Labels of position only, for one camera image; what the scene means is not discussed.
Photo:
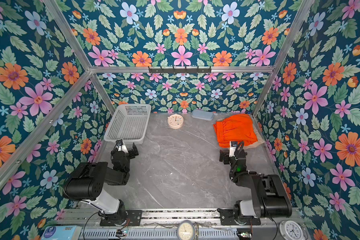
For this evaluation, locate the orange shorts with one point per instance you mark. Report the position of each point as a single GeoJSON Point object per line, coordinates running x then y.
{"type": "Point", "coordinates": [232, 122]}

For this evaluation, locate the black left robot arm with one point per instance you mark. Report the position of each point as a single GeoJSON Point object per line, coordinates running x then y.
{"type": "Point", "coordinates": [86, 184]}

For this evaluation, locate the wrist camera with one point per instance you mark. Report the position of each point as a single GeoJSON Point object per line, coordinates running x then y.
{"type": "Point", "coordinates": [121, 147]}
{"type": "Point", "coordinates": [232, 149]}

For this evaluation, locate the black wall hook rail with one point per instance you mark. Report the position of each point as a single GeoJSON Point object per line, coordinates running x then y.
{"type": "Point", "coordinates": [178, 70]}

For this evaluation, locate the beige round front clock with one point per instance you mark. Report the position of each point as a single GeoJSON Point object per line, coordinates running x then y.
{"type": "Point", "coordinates": [186, 230]}

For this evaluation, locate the beige drawstring shorts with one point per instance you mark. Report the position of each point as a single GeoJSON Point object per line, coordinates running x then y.
{"type": "Point", "coordinates": [258, 141]}

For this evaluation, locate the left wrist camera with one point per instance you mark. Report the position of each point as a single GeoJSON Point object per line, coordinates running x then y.
{"type": "Point", "coordinates": [121, 147]}

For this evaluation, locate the blue tissue pack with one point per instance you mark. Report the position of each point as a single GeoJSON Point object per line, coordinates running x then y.
{"type": "Point", "coordinates": [62, 233]}

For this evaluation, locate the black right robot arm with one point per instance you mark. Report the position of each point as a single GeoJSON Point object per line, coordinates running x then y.
{"type": "Point", "coordinates": [268, 195]}

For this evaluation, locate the white plastic laundry basket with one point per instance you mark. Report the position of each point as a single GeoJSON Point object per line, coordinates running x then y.
{"type": "Point", "coordinates": [129, 123]}

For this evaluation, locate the pink round alarm clock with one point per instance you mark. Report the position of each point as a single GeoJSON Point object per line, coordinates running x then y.
{"type": "Point", "coordinates": [175, 121]}

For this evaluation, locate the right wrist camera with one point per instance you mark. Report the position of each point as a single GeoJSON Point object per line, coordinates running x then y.
{"type": "Point", "coordinates": [232, 149]}

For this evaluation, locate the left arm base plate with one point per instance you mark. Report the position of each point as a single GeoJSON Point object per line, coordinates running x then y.
{"type": "Point", "coordinates": [124, 218]}

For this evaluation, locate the white round corner clock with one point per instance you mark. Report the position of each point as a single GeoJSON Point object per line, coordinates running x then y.
{"type": "Point", "coordinates": [291, 230]}

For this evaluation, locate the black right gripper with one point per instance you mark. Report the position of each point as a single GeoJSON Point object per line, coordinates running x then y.
{"type": "Point", "coordinates": [226, 155]}

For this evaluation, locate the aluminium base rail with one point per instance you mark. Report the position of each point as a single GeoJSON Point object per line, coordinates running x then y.
{"type": "Point", "coordinates": [162, 224]}

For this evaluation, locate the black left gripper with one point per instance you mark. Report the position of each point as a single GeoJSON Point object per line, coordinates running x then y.
{"type": "Point", "coordinates": [130, 155]}

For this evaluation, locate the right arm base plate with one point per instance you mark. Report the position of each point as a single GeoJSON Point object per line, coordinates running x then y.
{"type": "Point", "coordinates": [230, 217]}

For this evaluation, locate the grey-blue pencil case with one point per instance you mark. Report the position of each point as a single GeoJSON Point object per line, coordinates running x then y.
{"type": "Point", "coordinates": [202, 115]}

